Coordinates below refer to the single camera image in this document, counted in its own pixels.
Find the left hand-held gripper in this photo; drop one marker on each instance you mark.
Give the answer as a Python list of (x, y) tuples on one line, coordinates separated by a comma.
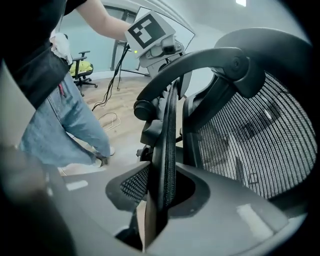
[(147, 32)]

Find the person's left white shoe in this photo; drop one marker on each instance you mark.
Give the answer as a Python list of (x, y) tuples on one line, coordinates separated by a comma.
[(112, 151)]

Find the ceiling light panel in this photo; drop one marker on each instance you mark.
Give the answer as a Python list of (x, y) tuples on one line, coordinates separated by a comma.
[(241, 2)]

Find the person's left forearm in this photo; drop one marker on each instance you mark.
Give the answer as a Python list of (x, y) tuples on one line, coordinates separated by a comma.
[(105, 22)]

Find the yellow green jacket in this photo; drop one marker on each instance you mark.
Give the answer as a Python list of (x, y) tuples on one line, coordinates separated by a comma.
[(83, 67)]

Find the person's blue jeans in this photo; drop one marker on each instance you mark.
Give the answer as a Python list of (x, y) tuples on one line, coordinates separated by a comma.
[(62, 125)]

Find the person's black shirt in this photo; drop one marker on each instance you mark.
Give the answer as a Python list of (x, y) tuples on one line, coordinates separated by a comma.
[(30, 37)]

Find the small black swivel chair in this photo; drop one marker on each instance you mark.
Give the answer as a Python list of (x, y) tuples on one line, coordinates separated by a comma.
[(83, 76)]

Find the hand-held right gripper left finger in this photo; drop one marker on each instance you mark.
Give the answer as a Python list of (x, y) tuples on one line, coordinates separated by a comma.
[(82, 212)]

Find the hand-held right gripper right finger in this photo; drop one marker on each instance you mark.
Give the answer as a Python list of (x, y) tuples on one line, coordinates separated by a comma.
[(225, 212)]

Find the white cloth bundle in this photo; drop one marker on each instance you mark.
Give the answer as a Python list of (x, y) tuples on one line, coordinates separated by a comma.
[(61, 46)]

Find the black office chair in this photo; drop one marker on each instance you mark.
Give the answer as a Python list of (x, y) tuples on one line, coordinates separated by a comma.
[(250, 140)]

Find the black metal floor stand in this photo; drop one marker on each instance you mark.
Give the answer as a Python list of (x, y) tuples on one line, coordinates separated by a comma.
[(119, 83)]

